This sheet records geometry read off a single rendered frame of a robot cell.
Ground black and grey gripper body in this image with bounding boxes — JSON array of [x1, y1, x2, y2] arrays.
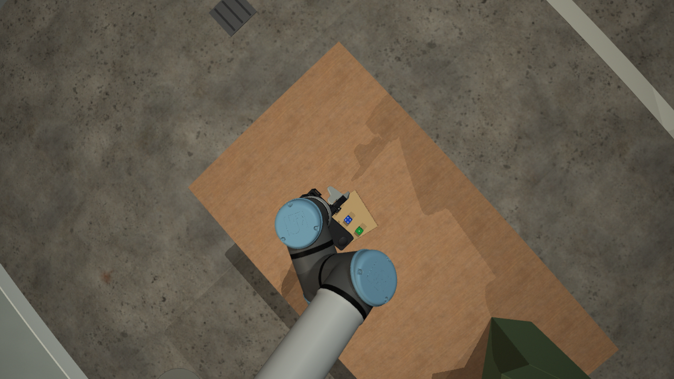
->
[[300, 188, 337, 217]]

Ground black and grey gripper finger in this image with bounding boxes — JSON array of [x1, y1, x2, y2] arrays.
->
[[327, 186, 350, 210]]

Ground tan square mat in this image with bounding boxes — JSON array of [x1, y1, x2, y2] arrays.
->
[[332, 190, 377, 242]]

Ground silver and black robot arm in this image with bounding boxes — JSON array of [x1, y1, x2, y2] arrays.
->
[[253, 196, 397, 379]]

